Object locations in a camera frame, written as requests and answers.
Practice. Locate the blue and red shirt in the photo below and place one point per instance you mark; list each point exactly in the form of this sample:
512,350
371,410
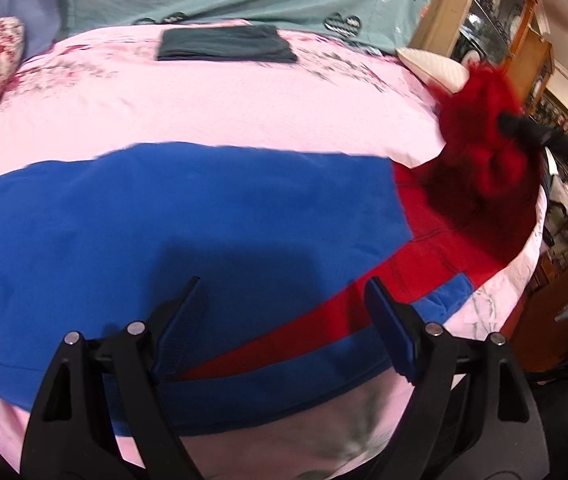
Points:
179,220

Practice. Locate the white pillow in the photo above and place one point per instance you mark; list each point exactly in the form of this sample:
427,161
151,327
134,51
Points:
436,69

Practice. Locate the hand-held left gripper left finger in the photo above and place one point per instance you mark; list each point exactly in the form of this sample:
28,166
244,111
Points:
184,321

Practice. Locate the folded dark green cloth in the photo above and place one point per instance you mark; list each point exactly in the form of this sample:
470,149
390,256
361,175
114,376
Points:
225,44

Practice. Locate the pink floral bedsheet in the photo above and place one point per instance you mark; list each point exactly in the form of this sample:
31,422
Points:
244,105

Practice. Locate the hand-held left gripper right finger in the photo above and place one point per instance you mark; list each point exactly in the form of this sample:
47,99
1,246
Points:
390,329

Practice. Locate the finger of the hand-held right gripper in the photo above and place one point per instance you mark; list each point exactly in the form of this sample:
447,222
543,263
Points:
526,129

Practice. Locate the wooden glass display cabinet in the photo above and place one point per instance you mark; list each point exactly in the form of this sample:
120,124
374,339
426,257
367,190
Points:
529,60

